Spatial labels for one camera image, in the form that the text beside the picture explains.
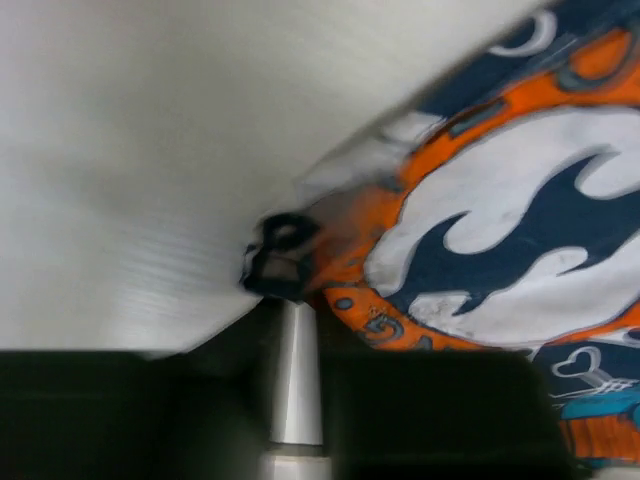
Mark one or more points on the colourful patterned shorts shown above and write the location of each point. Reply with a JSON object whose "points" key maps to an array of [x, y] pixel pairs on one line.
{"points": [[503, 213]]}

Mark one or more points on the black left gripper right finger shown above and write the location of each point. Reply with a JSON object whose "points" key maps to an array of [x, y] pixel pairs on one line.
{"points": [[423, 414]]}

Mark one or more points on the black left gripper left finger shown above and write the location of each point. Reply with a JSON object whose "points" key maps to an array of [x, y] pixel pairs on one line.
{"points": [[199, 414]]}

